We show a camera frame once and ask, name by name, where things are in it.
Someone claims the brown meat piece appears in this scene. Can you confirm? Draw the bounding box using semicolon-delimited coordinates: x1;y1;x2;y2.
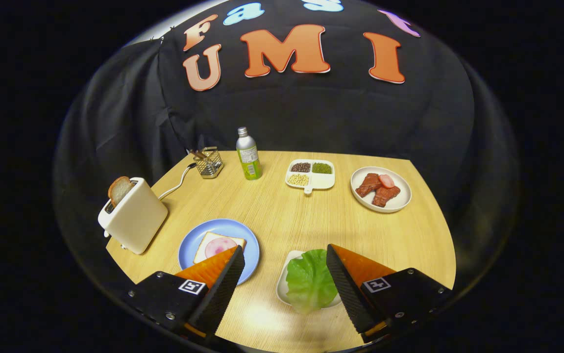
372;185;401;208
355;173;383;198

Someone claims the white divided dish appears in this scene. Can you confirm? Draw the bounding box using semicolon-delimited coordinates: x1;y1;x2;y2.
285;159;336;195

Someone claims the toasted bread slice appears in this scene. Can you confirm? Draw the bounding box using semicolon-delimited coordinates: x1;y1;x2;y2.
108;176;134;206

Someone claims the blue round plate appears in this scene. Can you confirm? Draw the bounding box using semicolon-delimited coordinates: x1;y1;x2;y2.
178;219;260;286

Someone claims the green lettuce leaf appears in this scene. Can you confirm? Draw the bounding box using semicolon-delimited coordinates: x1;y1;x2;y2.
286;249;340;314

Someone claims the white toaster cable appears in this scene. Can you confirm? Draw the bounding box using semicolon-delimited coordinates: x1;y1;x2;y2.
158;163;197;201

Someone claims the white toaster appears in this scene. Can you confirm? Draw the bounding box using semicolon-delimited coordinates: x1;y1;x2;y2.
98;177;169;255

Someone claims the pink ham slice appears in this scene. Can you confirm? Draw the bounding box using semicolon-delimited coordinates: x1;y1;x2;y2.
204;237;238;259

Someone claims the black backdrop cloth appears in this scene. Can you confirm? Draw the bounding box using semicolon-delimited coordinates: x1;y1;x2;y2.
54;0;520;300

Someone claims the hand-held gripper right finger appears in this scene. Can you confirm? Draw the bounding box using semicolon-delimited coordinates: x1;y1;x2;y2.
326;244;454;344

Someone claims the green and silver bottle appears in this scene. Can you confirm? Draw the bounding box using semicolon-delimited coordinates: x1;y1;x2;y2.
236;126;263;180

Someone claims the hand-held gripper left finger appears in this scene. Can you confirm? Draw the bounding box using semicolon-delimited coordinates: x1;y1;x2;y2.
126;245;245;339

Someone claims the metal wire basket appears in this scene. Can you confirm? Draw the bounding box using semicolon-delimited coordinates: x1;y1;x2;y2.
194;147;224;179

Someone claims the white bread slice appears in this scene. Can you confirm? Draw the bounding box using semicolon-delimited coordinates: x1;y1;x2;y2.
193;231;246;264

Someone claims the white square plate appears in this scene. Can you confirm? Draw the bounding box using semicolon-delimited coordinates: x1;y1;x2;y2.
276;250;343;309

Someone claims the white round plate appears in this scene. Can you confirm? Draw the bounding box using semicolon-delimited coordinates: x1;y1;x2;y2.
350;166;412;213

